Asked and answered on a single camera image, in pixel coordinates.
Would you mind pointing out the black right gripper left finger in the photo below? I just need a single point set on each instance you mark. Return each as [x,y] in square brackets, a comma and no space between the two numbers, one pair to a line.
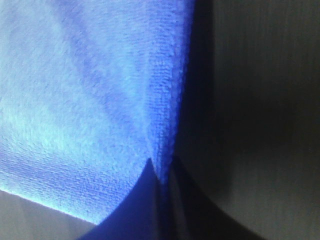
[138,216]

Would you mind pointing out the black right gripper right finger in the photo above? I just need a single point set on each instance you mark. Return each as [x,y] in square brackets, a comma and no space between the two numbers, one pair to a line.
[193,216]

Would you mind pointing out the blue microfiber towel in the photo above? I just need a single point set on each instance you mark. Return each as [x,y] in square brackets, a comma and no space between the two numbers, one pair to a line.
[89,94]

